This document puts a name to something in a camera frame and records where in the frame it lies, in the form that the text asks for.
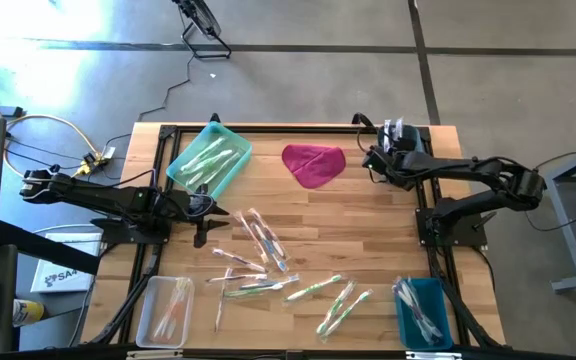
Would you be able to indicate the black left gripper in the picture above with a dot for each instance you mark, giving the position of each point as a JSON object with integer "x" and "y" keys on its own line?
{"x": 198, "y": 210}

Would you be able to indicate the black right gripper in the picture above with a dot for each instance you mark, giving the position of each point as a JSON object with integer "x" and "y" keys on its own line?
{"x": 398, "y": 165}

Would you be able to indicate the green toothbrush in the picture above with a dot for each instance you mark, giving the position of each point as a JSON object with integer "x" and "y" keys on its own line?
{"x": 203, "y": 155}
{"x": 313, "y": 287}
{"x": 337, "y": 305}
{"x": 208, "y": 172}
{"x": 213, "y": 159}
{"x": 223, "y": 170}
{"x": 348, "y": 311}
{"x": 248, "y": 291}

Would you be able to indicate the blue toothbrush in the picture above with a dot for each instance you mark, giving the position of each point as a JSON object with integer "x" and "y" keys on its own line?
{"x": 408, "y": 297}
{"x": 420, "y": 322}
{"x": 415, "y": 310}
{"x": 430, "y": 327}
{"x": 280, "y": 260}
{"x": 278, "y": 282}

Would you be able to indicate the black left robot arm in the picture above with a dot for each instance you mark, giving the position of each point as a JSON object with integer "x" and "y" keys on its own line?
{"x": 93, "y": 195}

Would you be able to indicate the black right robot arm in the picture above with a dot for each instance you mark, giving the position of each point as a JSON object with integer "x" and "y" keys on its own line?
{"x": 468, "y": 167}

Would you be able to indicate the grey-blue plastic bin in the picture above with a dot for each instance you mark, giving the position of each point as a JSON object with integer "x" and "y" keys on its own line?
{"x": 381, "y": 135}

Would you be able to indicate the magenta cloth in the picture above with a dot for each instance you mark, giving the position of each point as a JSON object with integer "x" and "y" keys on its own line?
{"x": 318, "y": 162}

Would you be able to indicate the light turquoise plastic bin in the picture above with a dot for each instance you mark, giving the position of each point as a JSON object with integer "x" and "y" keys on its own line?
{"x": 228, "y": 137}

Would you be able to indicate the clear plastic bin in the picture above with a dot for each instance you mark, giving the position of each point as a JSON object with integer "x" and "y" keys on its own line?
{"x": 148, "y": 320}

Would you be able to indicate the yellow power splitter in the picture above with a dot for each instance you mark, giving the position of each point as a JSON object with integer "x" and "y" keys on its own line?
{"x": 90, "y": 162}

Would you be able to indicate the teal blue plastic bin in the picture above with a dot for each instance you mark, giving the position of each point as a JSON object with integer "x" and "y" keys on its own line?
{"x": 443, "y": 310}

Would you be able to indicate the white printed box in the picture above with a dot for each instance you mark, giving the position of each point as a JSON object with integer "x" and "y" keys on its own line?
{"x": 63, "y": 280}

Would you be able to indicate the black desk beam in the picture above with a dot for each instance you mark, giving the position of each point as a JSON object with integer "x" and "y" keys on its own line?
{"x": 48, "y": 247}

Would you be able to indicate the grey metal table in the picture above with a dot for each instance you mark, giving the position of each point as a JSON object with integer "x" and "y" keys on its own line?
{"x": 565, "y": 230}

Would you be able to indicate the black floor fan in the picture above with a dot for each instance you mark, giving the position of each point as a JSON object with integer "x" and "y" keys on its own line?
{"x": 203, "y": 17}

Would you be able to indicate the yellow can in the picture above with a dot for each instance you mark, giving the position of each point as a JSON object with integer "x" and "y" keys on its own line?
{"x": 28, "y": 312}

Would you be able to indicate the silver metal bracket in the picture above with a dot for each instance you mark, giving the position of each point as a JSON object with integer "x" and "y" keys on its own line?
{"x": 433, "y": 356}
{"x": 155, "y": 355}

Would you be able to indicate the black front rail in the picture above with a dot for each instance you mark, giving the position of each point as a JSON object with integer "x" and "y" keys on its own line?
{"x": 68, "y": 356}

